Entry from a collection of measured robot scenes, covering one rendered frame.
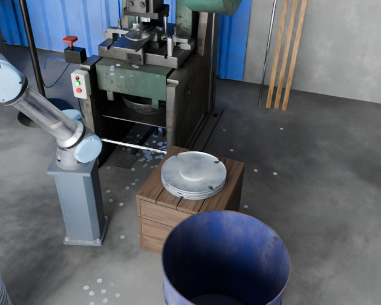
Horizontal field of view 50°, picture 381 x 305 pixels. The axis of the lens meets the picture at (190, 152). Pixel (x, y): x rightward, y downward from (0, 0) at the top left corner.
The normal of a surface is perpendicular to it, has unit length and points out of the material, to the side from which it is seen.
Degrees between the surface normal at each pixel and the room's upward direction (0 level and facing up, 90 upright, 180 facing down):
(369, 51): 90
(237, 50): 90
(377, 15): 90
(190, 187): 0
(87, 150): 96
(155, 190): 0
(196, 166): 0
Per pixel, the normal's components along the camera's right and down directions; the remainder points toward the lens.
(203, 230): 0.32, 0.54
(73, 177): -0.04, 0.59
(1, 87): 0.54, 0.41
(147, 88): -0.30, 0.55
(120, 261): 0.03, -0.80
